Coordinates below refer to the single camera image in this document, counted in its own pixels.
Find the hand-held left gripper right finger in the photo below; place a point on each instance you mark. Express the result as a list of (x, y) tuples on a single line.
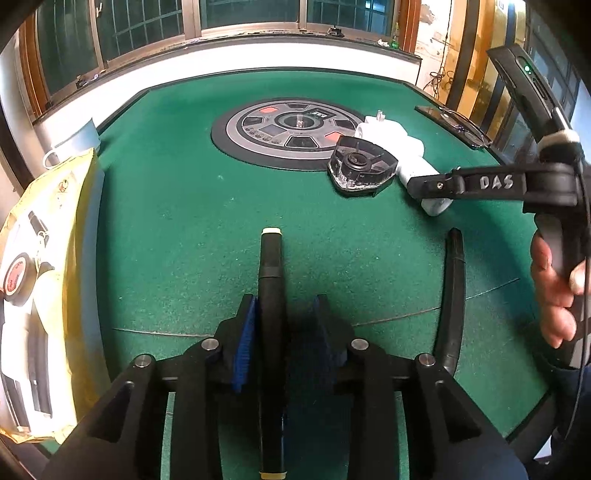
[(323, 344)]

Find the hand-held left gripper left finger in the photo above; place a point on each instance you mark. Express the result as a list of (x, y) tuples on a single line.
[(244, 341)]

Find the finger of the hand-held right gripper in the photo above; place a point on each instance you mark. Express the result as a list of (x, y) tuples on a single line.
[(461, 184)]

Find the white plastic bottle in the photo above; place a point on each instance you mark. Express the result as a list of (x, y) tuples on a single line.
[(427, 161)]

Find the black marker cream cap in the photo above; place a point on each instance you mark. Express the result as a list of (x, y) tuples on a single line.
[(272, 277)]

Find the clear black plastic part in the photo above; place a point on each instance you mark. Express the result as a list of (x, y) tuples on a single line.
[(362, 166)]

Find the yellow cardboard box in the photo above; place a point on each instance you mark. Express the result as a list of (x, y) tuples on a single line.
[(69, 258)]

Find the person's right forearm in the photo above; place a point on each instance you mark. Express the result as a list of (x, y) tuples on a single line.
[(577, 397)]

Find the person's right hand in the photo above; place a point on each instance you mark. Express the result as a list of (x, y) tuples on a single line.
[(558, 309)]

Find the black eyeglasses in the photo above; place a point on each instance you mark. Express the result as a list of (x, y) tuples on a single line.
[(466, 127)]

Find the green bottle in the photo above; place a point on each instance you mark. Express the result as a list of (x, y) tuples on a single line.
[(395, 39)]

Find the round table control panel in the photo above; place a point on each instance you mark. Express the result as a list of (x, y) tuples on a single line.
[(277, 134)]

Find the white enamel mug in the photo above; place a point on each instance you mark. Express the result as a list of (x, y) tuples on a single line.
[(76, 138)]

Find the barred window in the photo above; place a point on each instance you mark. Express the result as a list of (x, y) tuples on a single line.
[(138, 32)]

